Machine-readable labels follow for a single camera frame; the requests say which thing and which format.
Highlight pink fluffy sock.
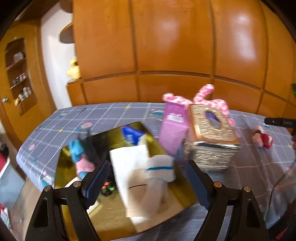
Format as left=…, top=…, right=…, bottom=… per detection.
left=252, top=126, right=263, bottom=148

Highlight white sock blue stripe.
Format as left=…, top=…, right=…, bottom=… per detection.
left=140, top=155, right=176, bottom=218

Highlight red christmas sock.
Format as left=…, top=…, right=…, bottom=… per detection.
left=261, top=133, right=273, bottom=149

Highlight black hair bundle coloured ties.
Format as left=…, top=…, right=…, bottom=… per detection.
left=78, top=132, right=109, bottom=165

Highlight grey checked table cloth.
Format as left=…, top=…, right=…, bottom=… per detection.
left=16, top=102, right=295, bottom=240

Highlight gold storage box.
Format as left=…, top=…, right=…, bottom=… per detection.
left=55, top=122, right=197, bottom=240

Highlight blue pink sock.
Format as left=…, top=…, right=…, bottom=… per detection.
left=69, top=139, right=95, bottom=180

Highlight silver embossed tissue box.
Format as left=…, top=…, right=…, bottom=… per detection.
left=184, top=104, right=240, bottom=172

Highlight pink white spotted plush toy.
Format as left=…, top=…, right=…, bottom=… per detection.
left=162, top=83, right=235, bottom=127

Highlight white flat box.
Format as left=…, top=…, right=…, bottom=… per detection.
left=109, top=145, right=149, bottom=217

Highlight purple cardboard box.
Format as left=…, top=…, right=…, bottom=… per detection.
left=158, top=102, right=189, bottom=155

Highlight blue packet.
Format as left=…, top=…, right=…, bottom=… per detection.
left=121, top=126, right=147, bottom=146

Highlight wooden shelf cabinet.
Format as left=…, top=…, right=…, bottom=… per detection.
left=1, top=20, right=56, bottom=148

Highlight yellow plush toy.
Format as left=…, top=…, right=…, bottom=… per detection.
left=66, top=57, right=81, bottom=80

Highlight wooden headboard panelling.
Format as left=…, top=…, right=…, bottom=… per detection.
left=67, top=1, right=295, bottom=118

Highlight black cable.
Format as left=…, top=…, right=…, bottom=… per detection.
left=265, top=162, right=296, bottom=218

